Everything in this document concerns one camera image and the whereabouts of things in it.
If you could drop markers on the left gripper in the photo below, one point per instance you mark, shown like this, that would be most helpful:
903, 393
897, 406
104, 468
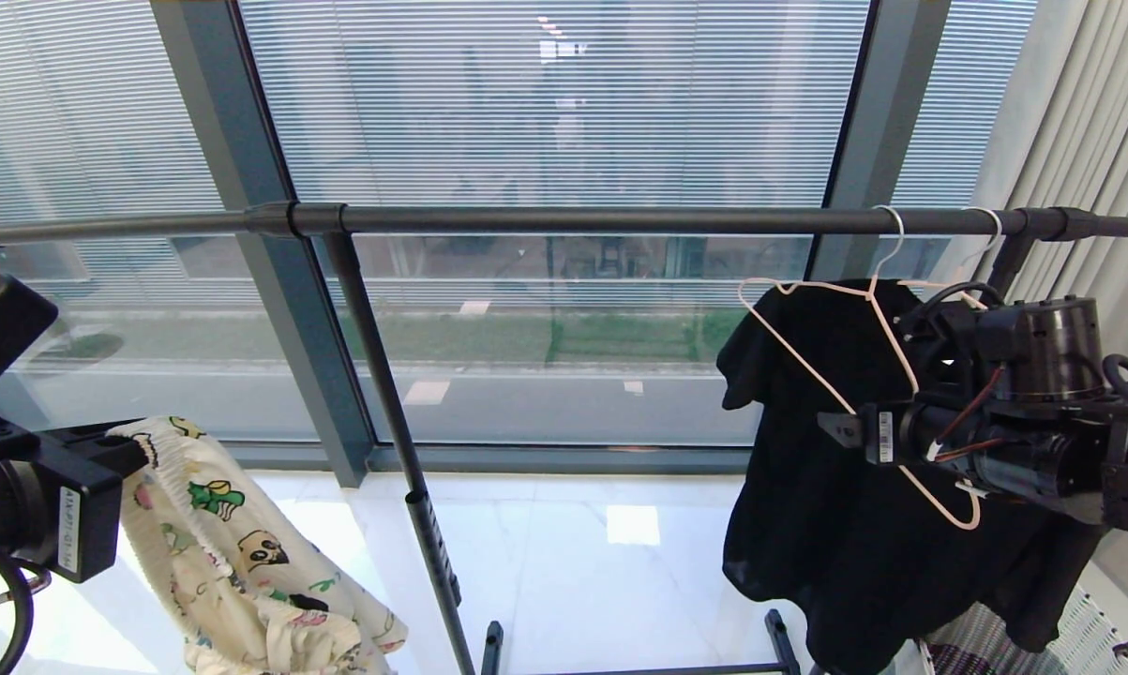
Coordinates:
48, 506

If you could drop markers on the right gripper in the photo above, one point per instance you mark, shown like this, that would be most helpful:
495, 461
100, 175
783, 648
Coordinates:
995, 459

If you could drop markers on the pink clothes hanger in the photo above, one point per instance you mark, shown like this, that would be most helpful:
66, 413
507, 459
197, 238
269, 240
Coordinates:
995, 225
974, 514

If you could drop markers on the black short-sleeved shirt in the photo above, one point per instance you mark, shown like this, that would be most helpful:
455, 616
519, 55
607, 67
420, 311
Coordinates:
807, 525

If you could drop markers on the cream printed garment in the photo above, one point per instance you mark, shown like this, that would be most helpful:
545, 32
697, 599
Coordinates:
245, 562

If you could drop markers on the white laundry basket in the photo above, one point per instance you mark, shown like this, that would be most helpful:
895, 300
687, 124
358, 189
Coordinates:
995, 647

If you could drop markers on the black clothes rack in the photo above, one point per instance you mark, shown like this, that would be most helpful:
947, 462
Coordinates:
526, 220

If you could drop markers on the beige curtain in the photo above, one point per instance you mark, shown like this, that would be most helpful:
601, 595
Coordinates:
1089, 141

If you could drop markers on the window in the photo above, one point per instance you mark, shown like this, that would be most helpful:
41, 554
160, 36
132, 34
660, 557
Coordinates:
573, 112

